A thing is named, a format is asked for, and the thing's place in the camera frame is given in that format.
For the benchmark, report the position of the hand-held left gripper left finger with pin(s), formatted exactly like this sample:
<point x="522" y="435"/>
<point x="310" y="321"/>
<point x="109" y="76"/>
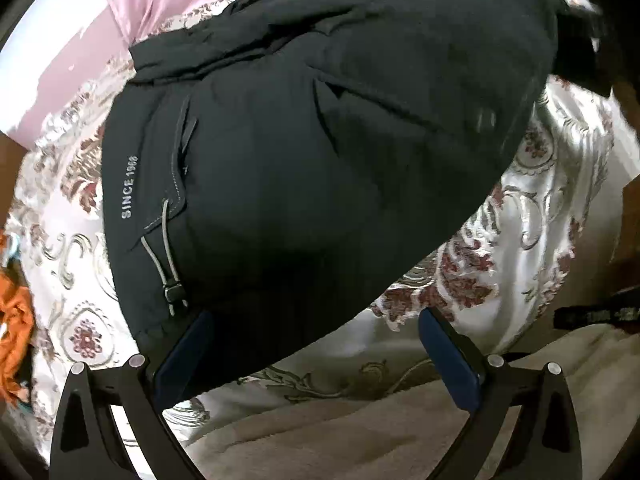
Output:
<point x="185" y="355"/>

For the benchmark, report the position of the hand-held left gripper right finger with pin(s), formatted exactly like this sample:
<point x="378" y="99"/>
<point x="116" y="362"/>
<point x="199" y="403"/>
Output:
<point x="450" y="360"/>

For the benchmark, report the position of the black jacket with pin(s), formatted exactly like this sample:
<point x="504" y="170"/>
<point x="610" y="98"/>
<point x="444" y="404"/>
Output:
<point x="300" y="160"/>

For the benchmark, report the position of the beige blanket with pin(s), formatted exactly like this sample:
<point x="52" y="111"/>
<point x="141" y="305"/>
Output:
<point x="350" y="435"/>

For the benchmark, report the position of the floral satin bedspread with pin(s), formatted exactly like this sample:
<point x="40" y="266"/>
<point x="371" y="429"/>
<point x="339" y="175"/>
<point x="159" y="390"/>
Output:
<point x="525" y="210"/>

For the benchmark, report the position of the orange clothing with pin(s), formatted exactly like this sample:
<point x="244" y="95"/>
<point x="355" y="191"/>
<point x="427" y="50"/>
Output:
<point x="15" y="320"/>

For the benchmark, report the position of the wooden headboard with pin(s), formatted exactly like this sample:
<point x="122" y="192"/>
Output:
<point x="7" y="147"/>

